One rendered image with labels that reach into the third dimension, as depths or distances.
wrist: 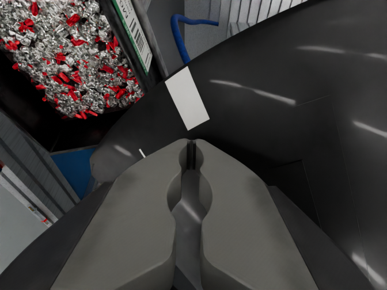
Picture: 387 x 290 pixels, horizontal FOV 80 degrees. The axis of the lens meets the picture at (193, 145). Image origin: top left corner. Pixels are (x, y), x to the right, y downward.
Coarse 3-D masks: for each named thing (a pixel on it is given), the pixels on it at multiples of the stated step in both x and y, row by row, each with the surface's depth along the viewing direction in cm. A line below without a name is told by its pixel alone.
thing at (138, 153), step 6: (144, 138) 15; (138, 144) 16; (144, 144) 16; (150, 144) 15; (132, 150) 16; (138, 150) 16; (144, 150) 16; (150, 150) 15; (138, 156) 16; (144, 156) 16
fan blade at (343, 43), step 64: (320, 0) 10; (384, 0) 9; (192, 64) 13; (256, 64) 11; (320, 64) 10; (384, 64) 9; (128, 128) 16; (192, 128) 14; (256, 128) 12; (320, 128) 10; (384, 128) 9; (192, 192) 15; (320, 192) 11; (384, 192) 10; (192, 256) 17; (384, 256) 10
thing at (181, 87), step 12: (180, 72) 13; (168, 84) 14; (180, 84) 13; (192, 84) 13; (180, 96) 13; (192, 96) 13; (180, 108) 14; (192, 108) 13; (204, 108) 13; (192, 120) 13; (204, 120) 13
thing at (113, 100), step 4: (120, 92) 27; (124, 92) 27; (112, 96) 28; (116, 96) 27; (120, 96) 27; (108, 100) 28; (112, 100) 27; (116, 100) 28; (108, 104) 28; (112, 104) 28; (116, 104) 28
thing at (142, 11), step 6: (138, 0) 22; (138, 6) 22; (144, 12) 23; (144, 18) 23; (150, 30) 25; (150, 36) 24; (156, 42) 26; (156, 48) 26; (156, 54) 26; (162, 60) 28; (162, 66) 27
